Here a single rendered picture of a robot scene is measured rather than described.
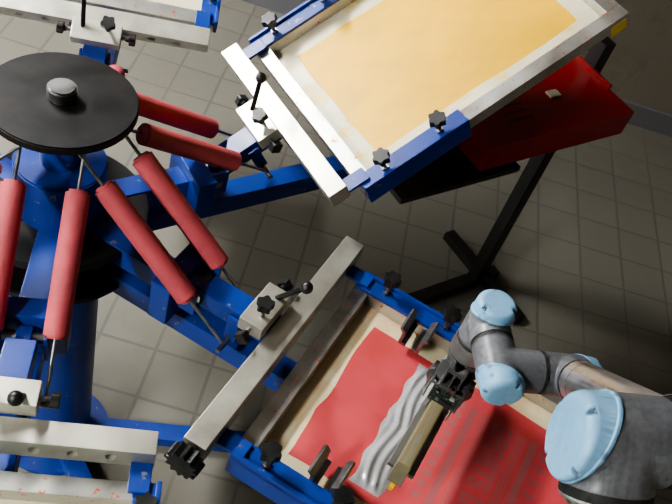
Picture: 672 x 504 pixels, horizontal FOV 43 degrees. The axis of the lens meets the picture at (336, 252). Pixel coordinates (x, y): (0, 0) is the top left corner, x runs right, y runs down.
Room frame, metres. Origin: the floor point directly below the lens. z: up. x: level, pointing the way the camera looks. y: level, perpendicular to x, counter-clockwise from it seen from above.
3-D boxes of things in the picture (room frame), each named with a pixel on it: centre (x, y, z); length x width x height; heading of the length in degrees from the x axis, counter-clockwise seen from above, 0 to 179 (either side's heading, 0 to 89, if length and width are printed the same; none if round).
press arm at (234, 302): (1.19, 0.15, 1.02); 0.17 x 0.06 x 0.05; 76
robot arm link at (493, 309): (1.06, -0.30, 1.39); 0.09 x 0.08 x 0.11; 17
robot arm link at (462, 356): (1.06, -0.30, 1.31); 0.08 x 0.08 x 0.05
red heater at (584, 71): (2.33, -0.35, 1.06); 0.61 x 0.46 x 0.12; 136
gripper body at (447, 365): (1.05, -0.29, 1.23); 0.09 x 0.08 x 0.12; 166
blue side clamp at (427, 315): (1.38, -0.22, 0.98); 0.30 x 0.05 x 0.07; 76
